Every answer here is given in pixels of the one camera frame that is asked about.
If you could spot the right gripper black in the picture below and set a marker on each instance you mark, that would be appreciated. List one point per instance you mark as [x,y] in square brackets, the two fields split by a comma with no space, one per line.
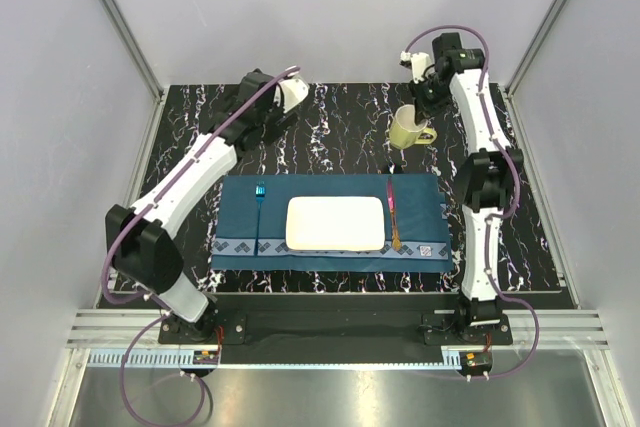
[423,109]

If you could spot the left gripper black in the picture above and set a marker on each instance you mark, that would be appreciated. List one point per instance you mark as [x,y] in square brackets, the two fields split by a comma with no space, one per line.
[281,122]

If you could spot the yellow-green ceramic mug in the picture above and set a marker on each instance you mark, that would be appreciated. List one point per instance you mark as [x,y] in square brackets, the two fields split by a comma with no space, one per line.
[405,133]

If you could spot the blue fork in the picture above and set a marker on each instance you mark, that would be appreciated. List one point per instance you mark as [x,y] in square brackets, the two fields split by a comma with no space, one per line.
[260,193]

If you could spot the white rectangular plate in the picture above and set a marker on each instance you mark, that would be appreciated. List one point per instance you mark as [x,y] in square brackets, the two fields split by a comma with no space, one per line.
[335,223]

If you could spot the blue cloth placemat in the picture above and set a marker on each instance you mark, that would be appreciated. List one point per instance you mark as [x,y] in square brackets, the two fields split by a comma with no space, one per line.
[421,220]

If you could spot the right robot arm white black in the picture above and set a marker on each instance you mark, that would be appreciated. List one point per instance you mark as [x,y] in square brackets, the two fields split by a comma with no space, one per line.
[487,185]

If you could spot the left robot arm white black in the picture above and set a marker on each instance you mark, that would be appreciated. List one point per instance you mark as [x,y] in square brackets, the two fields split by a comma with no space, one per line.
[140,239]

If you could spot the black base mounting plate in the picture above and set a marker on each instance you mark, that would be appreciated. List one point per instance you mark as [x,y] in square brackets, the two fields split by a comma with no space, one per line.
[433,319]

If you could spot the left connector box black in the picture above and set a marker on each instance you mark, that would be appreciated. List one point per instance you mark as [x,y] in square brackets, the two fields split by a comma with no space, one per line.
[207,357]

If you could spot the right connector box orange black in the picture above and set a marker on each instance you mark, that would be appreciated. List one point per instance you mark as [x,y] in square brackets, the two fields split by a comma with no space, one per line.
[476,363]

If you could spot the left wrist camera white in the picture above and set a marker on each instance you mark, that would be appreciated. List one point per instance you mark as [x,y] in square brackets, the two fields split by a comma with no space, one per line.
[292,91]

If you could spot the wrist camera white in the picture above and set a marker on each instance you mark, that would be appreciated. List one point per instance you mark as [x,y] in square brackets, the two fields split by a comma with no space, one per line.
[419,64]
[292,91]

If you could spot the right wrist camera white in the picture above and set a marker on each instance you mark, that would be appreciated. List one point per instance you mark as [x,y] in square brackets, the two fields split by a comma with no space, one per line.
[419,64]

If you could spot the left aluminium frame post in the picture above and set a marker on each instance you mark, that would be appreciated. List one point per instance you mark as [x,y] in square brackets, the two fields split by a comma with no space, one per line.
[131,45]

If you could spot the aluminium frame post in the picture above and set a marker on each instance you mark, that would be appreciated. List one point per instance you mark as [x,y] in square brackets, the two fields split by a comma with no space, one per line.
[549,20]
[131,45]

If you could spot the right aluminium frame post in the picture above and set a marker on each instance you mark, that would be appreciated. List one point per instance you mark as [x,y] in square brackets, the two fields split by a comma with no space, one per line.
[549,20]

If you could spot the aluminium front frame rail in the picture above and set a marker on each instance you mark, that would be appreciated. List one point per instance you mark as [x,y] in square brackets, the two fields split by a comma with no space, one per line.
[559,329]

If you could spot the white slotted cable duct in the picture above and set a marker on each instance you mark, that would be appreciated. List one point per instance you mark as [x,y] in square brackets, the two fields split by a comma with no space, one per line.
[446,360]

